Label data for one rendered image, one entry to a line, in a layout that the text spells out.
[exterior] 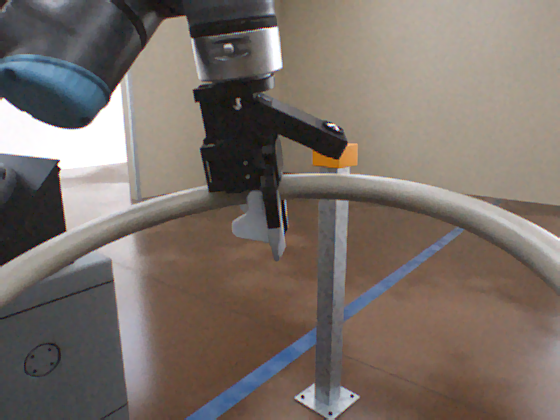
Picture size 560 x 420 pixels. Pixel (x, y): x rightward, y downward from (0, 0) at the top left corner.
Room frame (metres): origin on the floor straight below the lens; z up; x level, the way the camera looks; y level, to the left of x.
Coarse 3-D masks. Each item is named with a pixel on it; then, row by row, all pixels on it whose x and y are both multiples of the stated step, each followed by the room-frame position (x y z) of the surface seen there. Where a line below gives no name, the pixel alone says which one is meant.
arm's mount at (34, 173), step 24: (24, 168) 0.99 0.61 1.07; (48, 168) 0.95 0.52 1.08; (24, 192) 0.92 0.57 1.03; (48, 192) 0.93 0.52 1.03; (0, 216) 0.90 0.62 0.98; (24, 216) 0.88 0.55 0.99; (48, 216) 0.92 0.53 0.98; (0, 240) 0.84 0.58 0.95; (24, 240) 0.87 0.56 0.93; (48, 240) 0.92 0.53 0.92; (0, 264) 0.83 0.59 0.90
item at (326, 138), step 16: (256, 96) 0.48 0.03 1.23; (256, 112) 0.47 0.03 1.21; (272, 112) 0.47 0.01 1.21; (288, 112) 0.48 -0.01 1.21; (304, 112) 0.51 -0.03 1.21; (272, 128) 0.47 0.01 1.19; (288, 128) 0.47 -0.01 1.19; (304, 128) 0.47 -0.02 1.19; (320, 128) 0.47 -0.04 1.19; (336, 128) 0.49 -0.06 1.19; (304, 144) 0.47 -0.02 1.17; (320, 144) 0.47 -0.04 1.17; (336, 144) 0.47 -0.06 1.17
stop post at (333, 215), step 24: (336, 168) 1.49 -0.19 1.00; (336, 216) 1.51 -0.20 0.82; (336, 240) 1.51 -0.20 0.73; (336, 264) 1.52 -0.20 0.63; (336, 288) 1.52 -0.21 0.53; (336, 312) 1.52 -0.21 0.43; (336, 336) 1.53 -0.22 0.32; (336, 360) 1.53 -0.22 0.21; (336, 384) 1.54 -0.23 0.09; (312, 408) 1.49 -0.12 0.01; (336, 408) 1.49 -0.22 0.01
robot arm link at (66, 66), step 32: (0, 0) 0.40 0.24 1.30; (32, 0) 0.41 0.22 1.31; (64, 0) 0.43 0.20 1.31; (96, 0) 0.43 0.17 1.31; (0, 32) 0.39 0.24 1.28; (32, 32) 0.40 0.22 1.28; (64, 32) 0.41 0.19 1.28; (96, 32) 0.42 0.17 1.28; (128, 32) 0.45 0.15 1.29; (0, 64) 0.38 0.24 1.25; (32, 64) 0.38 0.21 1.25; (64, 64) 0.39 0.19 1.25; (96, 64) 0.41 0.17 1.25; (128, 64) 0.46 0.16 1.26; (32, 96) 0.40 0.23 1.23; (64, 96) 0.39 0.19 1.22; (96, 96) 0.41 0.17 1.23; (64, 128) 0.43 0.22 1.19
